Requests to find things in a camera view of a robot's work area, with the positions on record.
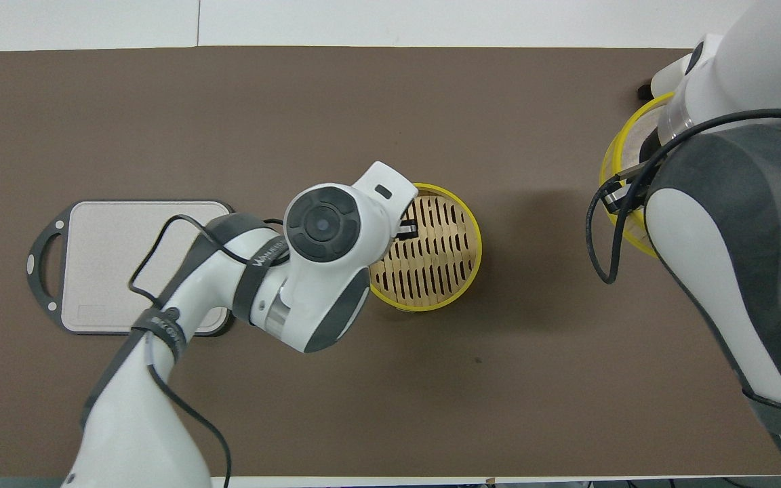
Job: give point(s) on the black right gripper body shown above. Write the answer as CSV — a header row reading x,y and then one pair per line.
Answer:
x,y
651,146

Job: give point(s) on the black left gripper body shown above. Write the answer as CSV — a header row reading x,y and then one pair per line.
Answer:
x,y
408,233

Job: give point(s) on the yellow bamboo steamer basket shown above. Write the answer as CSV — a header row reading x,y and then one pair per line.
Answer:
x,y
438,264
634,132

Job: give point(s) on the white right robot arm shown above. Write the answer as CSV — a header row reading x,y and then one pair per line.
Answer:
x,y
736,271

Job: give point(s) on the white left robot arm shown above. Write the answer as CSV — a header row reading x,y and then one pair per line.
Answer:
x,y
323,271

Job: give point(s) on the brown table mat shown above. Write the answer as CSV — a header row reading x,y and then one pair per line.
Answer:
x,y
295,102

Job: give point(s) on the grey cutting board black rim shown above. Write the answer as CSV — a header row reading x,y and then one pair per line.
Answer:
x,y
106,271

